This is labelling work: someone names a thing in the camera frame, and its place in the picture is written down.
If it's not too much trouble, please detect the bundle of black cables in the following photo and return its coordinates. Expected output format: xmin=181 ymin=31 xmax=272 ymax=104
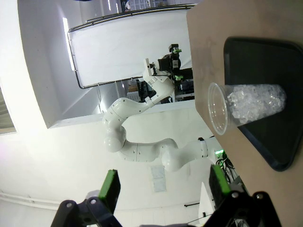
xmin=215 ymin=155 xmax=237 ymax=185

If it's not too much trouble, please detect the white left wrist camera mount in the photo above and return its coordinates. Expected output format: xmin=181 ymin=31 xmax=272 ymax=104
xmin=144 ymin=58 xmax=158 ymax=77

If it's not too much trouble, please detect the white backdrop screen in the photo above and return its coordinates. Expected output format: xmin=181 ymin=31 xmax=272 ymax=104
xmin=68 ymin=3 xmax=194 ymax=89

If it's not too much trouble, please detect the paper sheet on wall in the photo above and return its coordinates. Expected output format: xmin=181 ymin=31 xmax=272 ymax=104
xmin=151 ymin=165 xmax=167 ymax=193

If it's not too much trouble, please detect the tall clear iced cup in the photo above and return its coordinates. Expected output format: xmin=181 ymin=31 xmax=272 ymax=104
xmin=207 ymin=82 xmax=287 ymax=136

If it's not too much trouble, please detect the black plastic serving tray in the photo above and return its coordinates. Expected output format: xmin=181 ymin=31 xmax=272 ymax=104
xmin=222 ymin=36 xmax=303 ymax=172

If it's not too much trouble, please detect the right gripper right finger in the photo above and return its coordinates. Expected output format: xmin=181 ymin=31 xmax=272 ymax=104
xmin=205 ymin=164 xmax=282 ymax=227

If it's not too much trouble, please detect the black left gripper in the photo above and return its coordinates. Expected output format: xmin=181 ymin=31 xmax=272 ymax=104
xmin=157 ymin=43 xmax=184 ymax=81

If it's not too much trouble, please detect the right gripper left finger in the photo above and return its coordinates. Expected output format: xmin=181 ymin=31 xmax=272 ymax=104
xmin=51 ymin=168 xmax=124 ymax=227

